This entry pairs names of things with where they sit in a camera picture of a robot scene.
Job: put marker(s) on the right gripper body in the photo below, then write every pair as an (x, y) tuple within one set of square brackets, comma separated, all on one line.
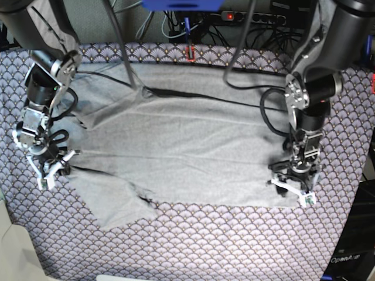
[(45, 163)]

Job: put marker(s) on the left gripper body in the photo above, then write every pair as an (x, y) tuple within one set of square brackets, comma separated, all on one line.
[(282, 172)]

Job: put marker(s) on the grey T-shirt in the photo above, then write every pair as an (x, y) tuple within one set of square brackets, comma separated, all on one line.
[(181, 137)]

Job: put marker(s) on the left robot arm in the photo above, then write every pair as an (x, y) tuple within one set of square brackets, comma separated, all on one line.
[(333, 37)]

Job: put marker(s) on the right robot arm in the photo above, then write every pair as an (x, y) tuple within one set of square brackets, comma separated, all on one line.
[(44, 28)]

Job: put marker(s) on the black OpenArm box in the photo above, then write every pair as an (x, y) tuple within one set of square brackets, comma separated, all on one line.
[(353, 258)]

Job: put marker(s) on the fan-patterned purple tablecloth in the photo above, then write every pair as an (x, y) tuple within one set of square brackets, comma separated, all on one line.
[(190, 242)]

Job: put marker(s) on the red table clamp centre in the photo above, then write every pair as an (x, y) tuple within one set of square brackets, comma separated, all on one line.
[(190, 53)]

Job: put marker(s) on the black power strip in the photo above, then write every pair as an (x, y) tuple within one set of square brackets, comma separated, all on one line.
[(258, 18)]

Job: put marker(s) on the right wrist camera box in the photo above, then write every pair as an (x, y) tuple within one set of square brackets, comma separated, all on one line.
[(46, 183)]

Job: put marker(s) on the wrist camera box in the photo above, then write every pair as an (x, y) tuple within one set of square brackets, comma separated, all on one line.
[(307, 199), (46, 183)]

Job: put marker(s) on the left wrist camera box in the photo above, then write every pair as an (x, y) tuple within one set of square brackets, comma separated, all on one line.
[(307, 199)]

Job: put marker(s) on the blue post right edge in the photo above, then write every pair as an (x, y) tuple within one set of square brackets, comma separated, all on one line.
[(367, 50)]

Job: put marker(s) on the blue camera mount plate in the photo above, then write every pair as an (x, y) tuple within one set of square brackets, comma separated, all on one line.
[(182, 5)]

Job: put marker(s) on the blue clamp handle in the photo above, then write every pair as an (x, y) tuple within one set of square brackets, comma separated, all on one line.
[(187, 27)]

